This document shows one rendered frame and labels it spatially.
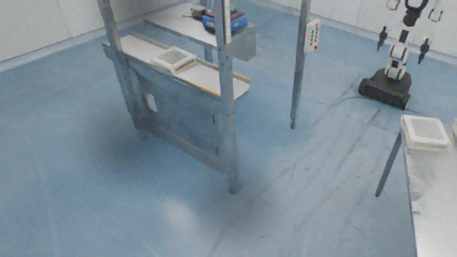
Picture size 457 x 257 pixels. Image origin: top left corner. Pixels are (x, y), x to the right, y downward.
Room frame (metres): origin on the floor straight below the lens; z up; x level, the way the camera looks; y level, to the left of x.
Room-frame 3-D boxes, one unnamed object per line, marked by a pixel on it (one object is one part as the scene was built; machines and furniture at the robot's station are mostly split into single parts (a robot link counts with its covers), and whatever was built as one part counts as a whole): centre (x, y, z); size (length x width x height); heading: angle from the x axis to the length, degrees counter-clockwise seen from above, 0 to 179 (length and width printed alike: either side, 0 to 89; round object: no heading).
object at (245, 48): (1.89, 0.38, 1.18); 0.22 x 0.11 x 0.20; 62
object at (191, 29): (1.86, 0.62, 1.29); 0.62 x 0.38 x 0.04; 62
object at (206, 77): (2.05, 0.95, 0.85); 1.35 x 0.25 x 0.05; 62
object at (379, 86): (3.26, -1.23, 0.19); 0.64 x 0.52 x 0.33; 150
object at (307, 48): (2.44, -0.14, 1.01); 0.17 x 0.06 x 0.26; 152
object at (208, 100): (2.05, 0.95, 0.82); 1.30 x 0.29 x 0.10; 62
